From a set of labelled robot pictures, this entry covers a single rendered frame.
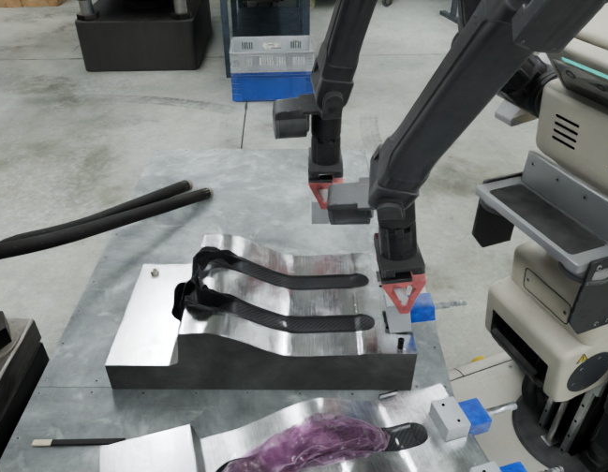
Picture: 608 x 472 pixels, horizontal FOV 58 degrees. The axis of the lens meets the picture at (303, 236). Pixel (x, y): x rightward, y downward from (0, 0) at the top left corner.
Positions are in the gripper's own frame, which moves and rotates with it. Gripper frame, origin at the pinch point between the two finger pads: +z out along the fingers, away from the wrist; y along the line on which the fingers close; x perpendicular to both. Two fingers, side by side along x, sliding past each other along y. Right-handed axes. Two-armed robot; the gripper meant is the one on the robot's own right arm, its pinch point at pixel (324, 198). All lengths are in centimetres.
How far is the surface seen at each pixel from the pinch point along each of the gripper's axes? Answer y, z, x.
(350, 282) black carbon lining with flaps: 18.2, 6.9, 4.4
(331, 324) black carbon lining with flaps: 28.9, 7.0, 0.4
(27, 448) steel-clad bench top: 47, 15, -46
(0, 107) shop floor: -276, 96, -222
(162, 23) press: -352, 59, -116
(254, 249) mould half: 12.5, 3.5, -13.6
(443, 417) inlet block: 47, 7, 16
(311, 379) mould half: 36.2, 12.3, -3.0
